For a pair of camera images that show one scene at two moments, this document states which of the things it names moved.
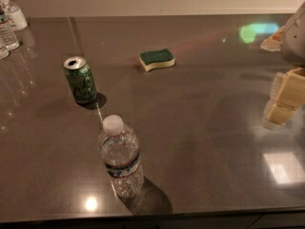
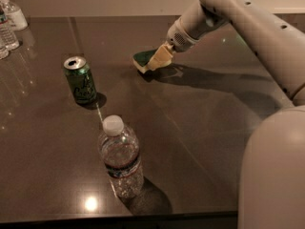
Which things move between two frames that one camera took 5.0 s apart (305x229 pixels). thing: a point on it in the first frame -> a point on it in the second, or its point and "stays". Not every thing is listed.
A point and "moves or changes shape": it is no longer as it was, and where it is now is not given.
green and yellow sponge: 153,59 moves or changes shape
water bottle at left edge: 8,36 stays
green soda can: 81,79 stays
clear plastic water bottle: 121,155 stays
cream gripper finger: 289,89 -> 177,39
